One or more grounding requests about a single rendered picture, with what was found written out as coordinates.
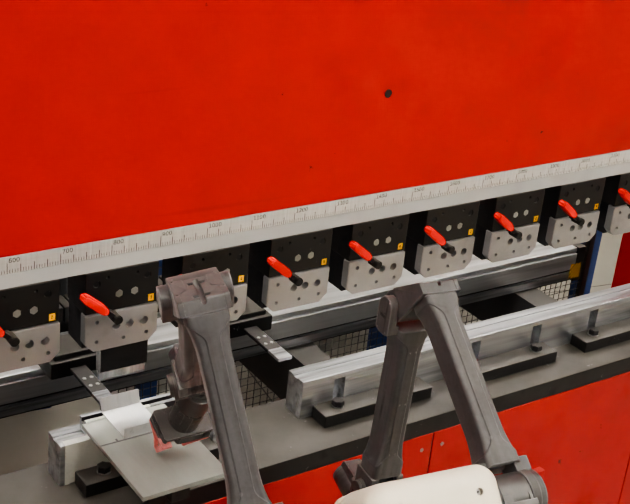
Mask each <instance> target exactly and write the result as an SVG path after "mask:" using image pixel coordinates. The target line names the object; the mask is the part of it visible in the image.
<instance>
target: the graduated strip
mask: <svg viewBox="0 0 630 504"><path fill-rule="evenodd" d="M626 162H630V150H626V151H621V152H615V153H609V154H603V155H597V156H592V157H586V158H580V159H574V160H568V161H563V162H557V163H551V164H545V165H539V166H534V167H528V168H522V169H516V170H510V171H505V172H499V173H493V174H487V175H482V176H476V177H470V178H464V179H458V180H453V181H447V182H441V183H435V184H429V185H424V186H418V187H412V188H406V189H400V190H395V191H389V192H383V193H377V194H371V195H366V196H360V197H354V198H348V199H342V200H337V201H331V202H325V203H319V204H313V205H308V206H302V207H296V208H290V209H284V210H279V211H273V212H267V213H261V214H255V215H250V216H244V217H238V218H232V219H226V220H221V221H215V222H209V223H203V224H197V225H192V226H186V227H180V228H174V229H168V230H163V231H157V232H151V233H145V234H139V235H134V236H128V237H122V238H116V239H110V240H105V241H99V242H93V243H87V244H81V245H76V246H70V247H64V248H58V249H52V250H47V251H41V252H35V253H29V254H23V255H18V256H12V257H6V258H0V275H3V274H9V273H14V272H20V271H26V270H31V269H37V268H42V267H48V266H53V265H59V264H65V263H70V262H76V261H81V260H87V259H92V258H98V257H103V256H109V255H115V254H120V253H126V252H131V251H137V250H142V249H148V248H153V247H159V246H165V245H170V244H176V243H181V242H187V241H192V240H198V239H204V238H209V237H215V236H220V235H226V234H231V233H237V232H242V231H248V230H254V229H259V228H265V227H270V226H276V225H281V224H287V223H292V222H298V221H304V220H309V219H315V218H320V217H326V216H331V215H337V214H343V213H348V212H354V211H359V210H365V209H370V208H376V207H381V206H387V205H393V204H398V203H404V202H409V201H415V200H420V199H426V198H432V197H437V196H443V195H448V194H454V193H459V192H465V191H470V190H476V189H482V188H487V187H493V186H498V185H504V184H509V183H515V182H520V181H526V180H532V179H537V178H543V177H548V176H554V175H559V174H565V173H571V172H576V171H582V170H587V169H593V168H598V167H604V166H609V165H615V164H621V163H626Z"/></svg>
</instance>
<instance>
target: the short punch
mask: <svg viewBox="0 0 630 504"><path fill-rule="evenodd" d="M147 346H148V340H145V341H140V342H136V343H131V344H127V345H123V346H118V347H114V348H109V349H105V350H100V351H96V370H97V371H98V381H99V380H103V379H107V378H111V377H116V376H120V375H124V374H128V373H132V372H137V371H141V370H144V364H145V363H146V362H147Z"/></svg>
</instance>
